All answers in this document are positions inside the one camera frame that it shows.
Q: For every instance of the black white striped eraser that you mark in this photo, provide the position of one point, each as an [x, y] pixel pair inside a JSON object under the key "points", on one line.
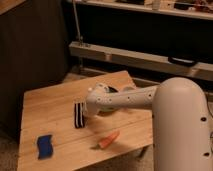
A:
{"points": [[79, 120]]}

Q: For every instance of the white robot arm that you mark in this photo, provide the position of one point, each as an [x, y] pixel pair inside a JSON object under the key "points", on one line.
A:
{"points": [[181, 130]]}

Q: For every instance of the vertical metal pole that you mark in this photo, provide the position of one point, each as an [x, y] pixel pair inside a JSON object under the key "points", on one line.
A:
{"points": [[79, 37]]}

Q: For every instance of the orange toy carrot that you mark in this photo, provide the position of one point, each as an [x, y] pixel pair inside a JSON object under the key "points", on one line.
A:
{"points": [[105, 142]]}

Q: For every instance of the wooden table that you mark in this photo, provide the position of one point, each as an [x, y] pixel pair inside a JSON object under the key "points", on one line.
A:
{"points": [[50, 111]]}

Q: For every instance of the blue sponge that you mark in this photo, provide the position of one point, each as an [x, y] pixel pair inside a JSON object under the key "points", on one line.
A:
{"points": [[45, 148]]}

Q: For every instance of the dark cabinet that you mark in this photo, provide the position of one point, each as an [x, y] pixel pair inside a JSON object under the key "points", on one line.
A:
{"points": [[33, 54]]}

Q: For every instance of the grey metal shelf rail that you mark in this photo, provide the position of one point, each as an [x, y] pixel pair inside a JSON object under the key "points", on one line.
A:
{"points": [[140, 60]]}

